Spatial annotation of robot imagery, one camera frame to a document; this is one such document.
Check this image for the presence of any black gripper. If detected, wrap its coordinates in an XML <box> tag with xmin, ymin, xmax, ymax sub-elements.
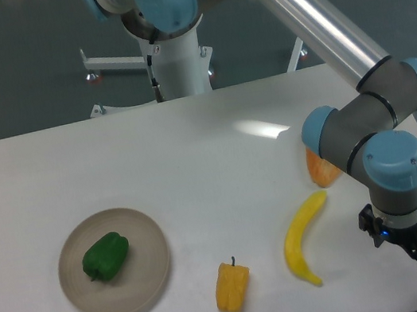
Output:
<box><xmin>358</xmin><ymin>205</ymin><xmax>417</xmax><ymax>263</ymax></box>

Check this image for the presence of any orange fruit segment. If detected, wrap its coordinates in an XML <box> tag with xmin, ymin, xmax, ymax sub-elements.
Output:
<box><xmin>306</xmin><ymin>147</ymin><xmax>341</xmax><ymax>189</ymax></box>

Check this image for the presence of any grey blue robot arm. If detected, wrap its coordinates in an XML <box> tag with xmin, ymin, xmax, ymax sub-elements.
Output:
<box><xmin>84</xmin><ymin>0</ymin><xmax>417</xmax><ymax>262</ymax></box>

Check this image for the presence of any yellow banana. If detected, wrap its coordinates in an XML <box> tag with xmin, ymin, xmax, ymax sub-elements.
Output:
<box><xmin>283</xmin><ymin>190</ymin><xmax>327</xmax><ymax>287</ymax></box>

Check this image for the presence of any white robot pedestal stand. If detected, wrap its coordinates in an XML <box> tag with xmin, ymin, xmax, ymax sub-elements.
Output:
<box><xmin>74</xmin><ymin>0</ymin><xmax>314</xmax><ymax>119</ymax></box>

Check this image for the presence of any beige round plate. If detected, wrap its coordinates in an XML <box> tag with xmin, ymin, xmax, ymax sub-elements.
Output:
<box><xmin>58</xmin><ymin>208</ymin><xmax>171</xmax><ymax>312</ymax></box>

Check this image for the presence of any yellow bell pepper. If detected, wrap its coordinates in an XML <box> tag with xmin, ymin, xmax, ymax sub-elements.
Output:
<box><xmin>215</xmin><ymin>256</ymin><xmax>250</xmax><ymax>312</ymax></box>

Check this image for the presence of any green bell pepper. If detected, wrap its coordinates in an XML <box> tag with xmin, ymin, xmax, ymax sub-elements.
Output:
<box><xmin>81</xmin><ymin>232</ymin><xmax>129</xmax><ymax>282</ymax></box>

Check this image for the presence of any black cable on pedestal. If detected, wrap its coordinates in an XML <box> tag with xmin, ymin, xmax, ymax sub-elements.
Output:
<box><xmin>139</xmin><ymin>26</ymin><xmax>173</xmax><ymax>104</ymax></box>

